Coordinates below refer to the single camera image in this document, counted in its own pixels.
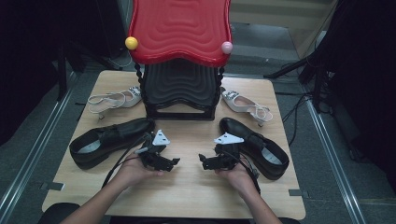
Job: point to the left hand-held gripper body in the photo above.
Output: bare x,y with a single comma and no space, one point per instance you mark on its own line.
152,154

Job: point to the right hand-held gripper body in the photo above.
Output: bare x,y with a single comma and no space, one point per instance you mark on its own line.
227,157

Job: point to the black leather shoe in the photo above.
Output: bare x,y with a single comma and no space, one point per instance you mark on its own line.
236,129
124,130

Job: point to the red and black shoe rack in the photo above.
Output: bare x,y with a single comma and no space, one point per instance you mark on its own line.
180,31

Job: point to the person's left hand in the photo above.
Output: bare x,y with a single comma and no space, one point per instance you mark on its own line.
135,174

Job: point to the person's right hand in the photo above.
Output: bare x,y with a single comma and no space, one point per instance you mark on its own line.
241,180

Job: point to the grey tape strip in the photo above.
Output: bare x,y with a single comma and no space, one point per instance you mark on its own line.
298,193
52,186

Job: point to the black stool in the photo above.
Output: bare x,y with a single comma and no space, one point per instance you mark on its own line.
57,211

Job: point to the black tripod stand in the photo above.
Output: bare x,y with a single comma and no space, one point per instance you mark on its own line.
292,67

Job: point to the black metal stand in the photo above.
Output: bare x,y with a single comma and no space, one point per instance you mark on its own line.
62,74

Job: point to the dark curtain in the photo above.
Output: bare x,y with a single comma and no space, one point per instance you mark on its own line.
367,77
28,62

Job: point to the metal floor rail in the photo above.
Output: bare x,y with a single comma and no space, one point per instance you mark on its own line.
34,149
333,161

